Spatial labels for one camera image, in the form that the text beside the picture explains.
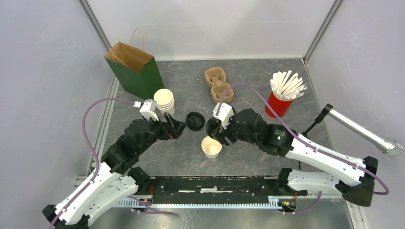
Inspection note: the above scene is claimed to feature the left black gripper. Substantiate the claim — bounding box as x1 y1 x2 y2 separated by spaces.
137 111 188 155

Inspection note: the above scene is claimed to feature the single white paper cup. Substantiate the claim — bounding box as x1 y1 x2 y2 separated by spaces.
201 136 223 160

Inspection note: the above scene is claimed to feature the stack of black lids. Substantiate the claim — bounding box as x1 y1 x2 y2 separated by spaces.
186 112 205 131

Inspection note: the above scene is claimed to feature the stack of white paper cups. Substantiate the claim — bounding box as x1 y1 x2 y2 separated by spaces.
153 89 175 116

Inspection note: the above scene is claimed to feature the single black lid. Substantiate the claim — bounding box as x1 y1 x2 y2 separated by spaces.
205 117 219 138

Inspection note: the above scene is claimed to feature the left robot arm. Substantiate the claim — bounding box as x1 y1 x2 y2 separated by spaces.
43 114 187 229

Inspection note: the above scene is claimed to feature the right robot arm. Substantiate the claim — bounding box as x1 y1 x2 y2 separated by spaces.
206 108 378 207

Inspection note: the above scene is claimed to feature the stack of cardboard cup carriers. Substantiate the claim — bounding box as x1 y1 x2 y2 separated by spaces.
204 67 234 103

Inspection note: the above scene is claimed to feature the red cup holder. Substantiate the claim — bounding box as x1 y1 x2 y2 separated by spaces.
267 92 294 117

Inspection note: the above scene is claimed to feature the green paper bag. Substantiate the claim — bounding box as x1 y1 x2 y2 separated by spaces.
104 42 165 100

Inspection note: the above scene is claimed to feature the silver microphone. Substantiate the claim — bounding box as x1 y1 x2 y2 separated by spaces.
321 104 405 158

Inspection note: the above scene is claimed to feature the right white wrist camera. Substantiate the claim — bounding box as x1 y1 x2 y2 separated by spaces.
213 103 235 129

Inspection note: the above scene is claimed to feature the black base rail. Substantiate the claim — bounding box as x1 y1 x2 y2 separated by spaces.
136 176 307 204

